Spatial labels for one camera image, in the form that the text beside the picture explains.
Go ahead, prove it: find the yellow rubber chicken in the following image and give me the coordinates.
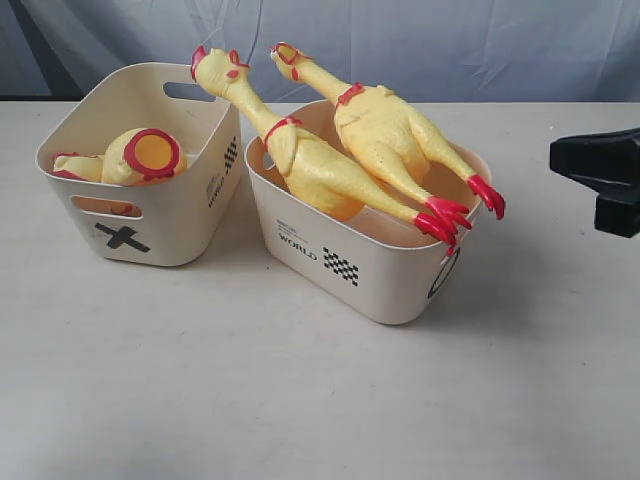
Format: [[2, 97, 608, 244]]
[[191, 46, 457, 246], [270, 42, 506, 226]]

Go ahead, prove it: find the headless yellow rubber chicken body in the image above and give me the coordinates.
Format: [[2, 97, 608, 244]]
[[52, 128, 188, 186]]

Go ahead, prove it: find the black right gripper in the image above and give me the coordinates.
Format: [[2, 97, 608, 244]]
[[549, 128, 639, 238]]

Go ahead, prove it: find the cream bin marked O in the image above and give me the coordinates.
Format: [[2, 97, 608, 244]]
[[243, 98, 492, 326]]

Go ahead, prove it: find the blue-grey backdrop cloth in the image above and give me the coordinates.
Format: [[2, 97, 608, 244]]
[[1, 0, 639, 102]]

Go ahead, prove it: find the detached rubber chicken head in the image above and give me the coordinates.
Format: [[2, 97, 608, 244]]
[[71, 196, 142, 218]]

